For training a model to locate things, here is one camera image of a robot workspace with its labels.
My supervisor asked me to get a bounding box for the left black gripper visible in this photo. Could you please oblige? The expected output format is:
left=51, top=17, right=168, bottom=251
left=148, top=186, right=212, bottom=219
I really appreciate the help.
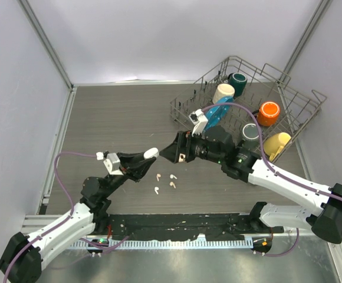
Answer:
left=103, top=152, right=156, bottom=198

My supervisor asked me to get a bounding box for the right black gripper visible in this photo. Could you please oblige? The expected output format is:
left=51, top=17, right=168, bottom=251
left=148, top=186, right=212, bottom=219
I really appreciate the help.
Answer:
left=160, top=128, right=224, bottom=165

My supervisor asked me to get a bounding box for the white earbud charging case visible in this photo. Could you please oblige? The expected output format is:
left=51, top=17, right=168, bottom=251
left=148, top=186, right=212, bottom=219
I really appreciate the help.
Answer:
left=143, top=147, right=159, bottom=160

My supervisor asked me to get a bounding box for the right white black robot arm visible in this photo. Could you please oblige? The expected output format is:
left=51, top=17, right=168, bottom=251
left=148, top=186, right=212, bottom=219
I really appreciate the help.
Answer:
left=160, top=126, right=342, bottom=244

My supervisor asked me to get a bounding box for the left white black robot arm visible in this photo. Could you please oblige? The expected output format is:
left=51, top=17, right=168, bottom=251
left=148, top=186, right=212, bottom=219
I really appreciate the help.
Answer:
left=0, top=147, right=159, bottom=282

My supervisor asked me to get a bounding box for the blue polka dot plate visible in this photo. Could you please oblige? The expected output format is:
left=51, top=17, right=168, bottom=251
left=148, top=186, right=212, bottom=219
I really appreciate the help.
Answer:
left=203, top=96, right=234, bottom=132

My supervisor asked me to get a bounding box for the cream mug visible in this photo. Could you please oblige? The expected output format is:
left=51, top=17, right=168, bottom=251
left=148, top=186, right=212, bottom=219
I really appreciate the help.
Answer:
left=212, top=83, right=235, bottom=104

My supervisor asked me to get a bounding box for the grey green mug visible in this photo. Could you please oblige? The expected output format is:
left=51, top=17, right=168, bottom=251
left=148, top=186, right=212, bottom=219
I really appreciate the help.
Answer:
left=238, top=123, right=259, bottom=150

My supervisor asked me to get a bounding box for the dark teal mug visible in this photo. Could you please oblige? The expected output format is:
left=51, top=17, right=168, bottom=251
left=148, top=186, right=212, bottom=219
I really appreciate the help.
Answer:
left=228, top=73, right=247, bottom=98

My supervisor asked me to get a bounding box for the orange mug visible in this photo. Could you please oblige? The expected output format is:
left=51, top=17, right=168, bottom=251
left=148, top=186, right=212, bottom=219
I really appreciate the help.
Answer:
left=252, top=101, right=281, bottom=127

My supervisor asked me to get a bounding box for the yellow mug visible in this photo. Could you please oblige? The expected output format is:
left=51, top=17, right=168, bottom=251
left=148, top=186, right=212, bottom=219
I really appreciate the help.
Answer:
left=263, top=132, right=291, bottom=162

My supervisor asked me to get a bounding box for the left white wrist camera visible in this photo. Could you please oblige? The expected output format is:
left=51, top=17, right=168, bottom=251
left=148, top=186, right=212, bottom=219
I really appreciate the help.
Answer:
left=96, top=152, right=123, bottom=176

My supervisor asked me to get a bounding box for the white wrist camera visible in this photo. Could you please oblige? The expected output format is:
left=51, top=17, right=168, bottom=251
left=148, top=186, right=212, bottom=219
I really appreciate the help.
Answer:
left=189, top=109, right=208, bottom=136
left=96, top=152, right=123, bottom=176

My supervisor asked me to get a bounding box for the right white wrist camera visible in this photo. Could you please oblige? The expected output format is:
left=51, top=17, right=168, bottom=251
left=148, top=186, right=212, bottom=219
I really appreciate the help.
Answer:
left=189, top=109, right=208, bottom=136

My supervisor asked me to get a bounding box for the grey wire dish rack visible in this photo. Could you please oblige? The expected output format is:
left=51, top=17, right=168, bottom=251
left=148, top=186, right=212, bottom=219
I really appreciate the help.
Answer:
left=170, top=56, right=327, bottom=162

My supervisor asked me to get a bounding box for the black mounting base plate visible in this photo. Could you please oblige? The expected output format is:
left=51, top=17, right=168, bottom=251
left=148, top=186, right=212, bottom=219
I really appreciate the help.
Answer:
left=94, top=213, right=284, bottom=242

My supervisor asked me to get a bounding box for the white slotted cable duct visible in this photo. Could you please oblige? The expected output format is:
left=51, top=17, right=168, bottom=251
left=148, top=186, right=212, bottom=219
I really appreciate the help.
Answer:
left=67, top=238, right=254, bottom=250

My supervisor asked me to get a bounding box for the aluminium frame rail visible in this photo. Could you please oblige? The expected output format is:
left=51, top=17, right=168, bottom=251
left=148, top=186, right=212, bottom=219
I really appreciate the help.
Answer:
left=19, top=214, right=80, bottom=238

